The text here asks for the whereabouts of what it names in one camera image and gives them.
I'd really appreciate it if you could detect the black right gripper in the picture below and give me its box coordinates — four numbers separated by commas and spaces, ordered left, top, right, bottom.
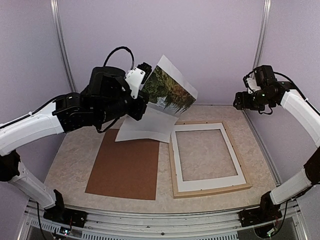
234, 87, 275, 111

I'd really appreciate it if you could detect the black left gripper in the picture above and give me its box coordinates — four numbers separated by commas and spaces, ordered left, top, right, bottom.
96, 90, 150, 124

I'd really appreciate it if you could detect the landscape photo white border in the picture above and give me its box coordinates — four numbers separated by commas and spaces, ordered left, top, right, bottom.
115, 55, 198, 143

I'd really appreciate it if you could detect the white passe-partout mat sheet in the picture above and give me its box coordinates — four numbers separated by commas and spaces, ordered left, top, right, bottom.
168, 121, 251, 199

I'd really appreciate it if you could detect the light wooden picture frame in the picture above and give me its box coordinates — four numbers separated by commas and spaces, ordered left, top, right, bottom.
168, 121, 252, 199

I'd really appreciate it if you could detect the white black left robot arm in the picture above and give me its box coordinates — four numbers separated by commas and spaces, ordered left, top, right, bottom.
0, 64, 151, 223

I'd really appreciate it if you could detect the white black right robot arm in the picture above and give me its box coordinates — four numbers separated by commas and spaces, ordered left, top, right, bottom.
233, 78, 320, 225

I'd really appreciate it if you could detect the brown hardboard backing panel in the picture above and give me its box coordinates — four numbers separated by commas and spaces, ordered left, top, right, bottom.
85, 129, 160, 201

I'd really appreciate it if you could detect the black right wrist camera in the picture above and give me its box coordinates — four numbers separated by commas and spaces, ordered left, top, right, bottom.
243, 65, 277, 90

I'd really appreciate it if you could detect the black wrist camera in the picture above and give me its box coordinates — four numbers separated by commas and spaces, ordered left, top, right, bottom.
243, 65, 277, 90
125, 62, 152, 99

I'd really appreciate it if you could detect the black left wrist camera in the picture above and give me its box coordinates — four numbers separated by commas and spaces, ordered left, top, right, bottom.
125, 62, 152, 99

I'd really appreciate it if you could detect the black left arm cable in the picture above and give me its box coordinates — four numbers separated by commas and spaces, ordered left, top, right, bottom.
103, 46, 136, 71

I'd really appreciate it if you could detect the aluminium enclosure post right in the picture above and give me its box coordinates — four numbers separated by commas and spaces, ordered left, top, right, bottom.
252, 0, 272, 69

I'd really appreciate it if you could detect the aluminium enclosure post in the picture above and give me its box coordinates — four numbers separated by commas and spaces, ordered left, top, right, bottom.
252, 0, 272, 69
50, 0, 77, 92

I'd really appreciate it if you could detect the aluminium enclosure post left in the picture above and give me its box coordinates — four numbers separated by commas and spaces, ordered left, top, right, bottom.
50, 0, 77, 92

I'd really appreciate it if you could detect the aluminium front rail base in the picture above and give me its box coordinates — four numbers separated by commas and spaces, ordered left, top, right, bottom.
16, 197, 308, 240

